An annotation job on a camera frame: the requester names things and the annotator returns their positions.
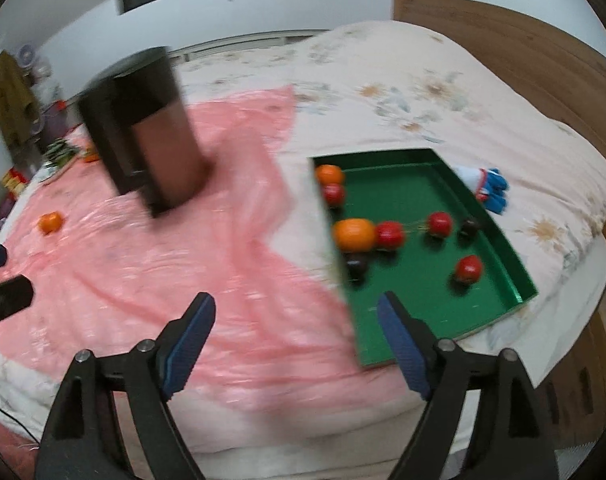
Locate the wooden headboard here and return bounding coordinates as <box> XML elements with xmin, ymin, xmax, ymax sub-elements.
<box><xmin>392</xmin><ymin>0</ymin><xmax>606</xmax><ymax>159</ymax></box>

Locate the wooden nightstand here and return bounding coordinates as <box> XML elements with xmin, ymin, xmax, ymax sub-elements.
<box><xmin>536</xmin><ymin>278</ymin><xmax>606</xmax><ymax>448</ymax></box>

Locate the large orange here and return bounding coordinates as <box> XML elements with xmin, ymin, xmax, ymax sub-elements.
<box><xmin>332</xmin><ymin>218</ymin><xmax>377</xmax><ymax>252</ymax></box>

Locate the floral bed quilt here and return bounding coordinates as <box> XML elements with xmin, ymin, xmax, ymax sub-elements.
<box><xmin>177</xmin><ymin>22</ymin><xmax>606</xmax><ymax>479</ymax></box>

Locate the hanging brown coat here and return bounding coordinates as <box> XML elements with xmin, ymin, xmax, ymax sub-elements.
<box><xmin>0</xmin><ymin>50</ymin><xmax>41</xmax><ymax>155</ymax></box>

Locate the dark plum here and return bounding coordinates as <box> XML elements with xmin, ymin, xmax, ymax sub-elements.
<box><xmin>344</xmin><ymin>252</ymin><xmax>369</xmax><ymax>283</ymax></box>
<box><xmin>457</xmin><ymin>217</ymin><xmax>481</xmax><ymax>240</ymax></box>

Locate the blue white glove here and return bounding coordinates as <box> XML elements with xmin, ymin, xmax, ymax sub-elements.
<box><xmin>453</xmin><ymin>166</ymin><xmax>509</xmax><ymax>214</ymax></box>

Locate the red cherry tomato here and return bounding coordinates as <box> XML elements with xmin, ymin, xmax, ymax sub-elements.
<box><xmin>321</xmin><ymin>183</ymin><xmax>345</xmax><ymax>209</ymax></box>

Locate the green tray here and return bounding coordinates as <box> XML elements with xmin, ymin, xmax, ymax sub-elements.
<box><xmin>312</xmin><ymin>148</ymin><xmax>537</xmax><ymax>368</ymax></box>

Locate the plate of green vegetables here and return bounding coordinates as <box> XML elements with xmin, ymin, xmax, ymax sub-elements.
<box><xmin>41</xmin><ymin>139</ymin><xmax>82</xmax><ymax>184</ymax></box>

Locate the black cylindrical canister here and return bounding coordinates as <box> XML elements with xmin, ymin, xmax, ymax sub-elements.
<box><xmin>78</xmin><ymin>47</ymin><xmax>211</xmax><ymax>217</ymax></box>

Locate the pink plastic sheet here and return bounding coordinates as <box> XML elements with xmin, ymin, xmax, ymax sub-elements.
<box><xmin>0</xmin><ymin>84</ymin><xmax>425</xmax><ymax>456</ymax></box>

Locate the small orange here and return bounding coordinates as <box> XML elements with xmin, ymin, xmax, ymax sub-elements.
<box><xmin>315</xmin><ymin>165</ymin><xmax>345</xmax><ymax>186</ymax></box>
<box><xmin>38</xmin><ymin>211</ymin><xmax>64</xmax><ymax>235</ymax></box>

